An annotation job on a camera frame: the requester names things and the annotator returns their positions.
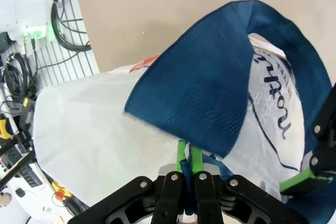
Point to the red emergency stop button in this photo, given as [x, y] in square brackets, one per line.
[60, 195]

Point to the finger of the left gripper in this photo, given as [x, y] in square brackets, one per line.
[321, 161]

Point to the white robot base unit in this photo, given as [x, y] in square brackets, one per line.
[23, 11]

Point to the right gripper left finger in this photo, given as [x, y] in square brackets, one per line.
[168, 197]

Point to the yellow black hand tool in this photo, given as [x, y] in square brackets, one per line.
[4, 127]

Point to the black power strip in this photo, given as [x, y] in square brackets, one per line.
[29, 176]

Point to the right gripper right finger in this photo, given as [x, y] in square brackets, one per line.
[210, 197]

